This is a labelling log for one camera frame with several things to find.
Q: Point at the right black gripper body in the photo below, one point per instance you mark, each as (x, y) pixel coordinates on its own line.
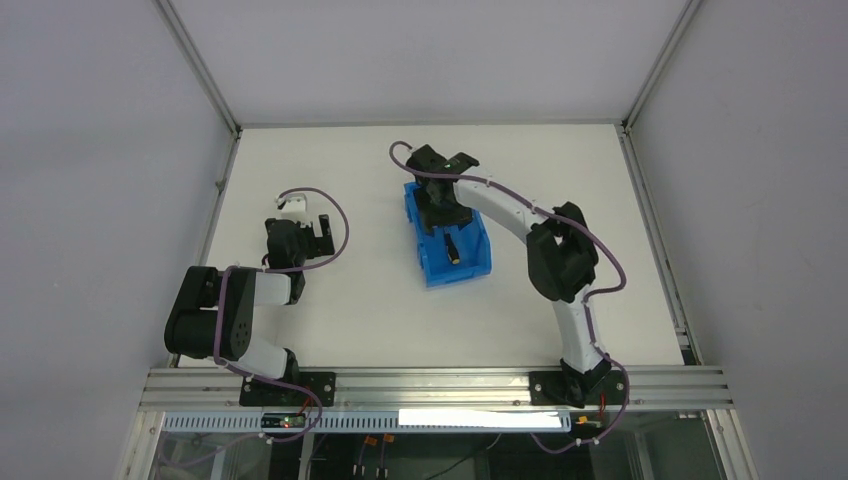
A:
(441, 216)

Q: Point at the aluminium front rail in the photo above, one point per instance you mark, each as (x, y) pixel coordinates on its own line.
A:
(647, 388)

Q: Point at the black yellow screwdriver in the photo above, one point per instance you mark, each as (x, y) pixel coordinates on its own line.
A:
(451, 249)

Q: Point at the white slotted cable duct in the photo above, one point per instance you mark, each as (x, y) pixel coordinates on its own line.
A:
(404, 421)

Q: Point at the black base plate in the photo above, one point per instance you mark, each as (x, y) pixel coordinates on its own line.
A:
(550, 388)
(262, 394)

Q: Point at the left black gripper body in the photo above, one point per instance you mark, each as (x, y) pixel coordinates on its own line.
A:
(312, 237)

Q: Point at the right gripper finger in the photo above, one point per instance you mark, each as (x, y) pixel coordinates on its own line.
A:
(425, 209)
(460, 217)

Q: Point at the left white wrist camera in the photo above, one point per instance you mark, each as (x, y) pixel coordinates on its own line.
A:
(293, 207)

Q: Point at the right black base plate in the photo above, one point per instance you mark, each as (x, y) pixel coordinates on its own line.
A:
(550, 388)

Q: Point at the small electronics board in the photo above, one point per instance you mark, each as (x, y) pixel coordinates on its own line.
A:
(283, 421)

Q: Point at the blue plastic storage bin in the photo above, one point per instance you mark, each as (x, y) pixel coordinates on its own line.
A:
(472, 242)

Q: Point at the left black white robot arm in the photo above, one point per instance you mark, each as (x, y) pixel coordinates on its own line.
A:
(213, 314)

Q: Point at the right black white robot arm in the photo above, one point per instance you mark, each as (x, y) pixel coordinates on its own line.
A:
(561, 253)

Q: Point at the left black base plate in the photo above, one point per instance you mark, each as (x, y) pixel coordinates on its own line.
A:
(262, 394)

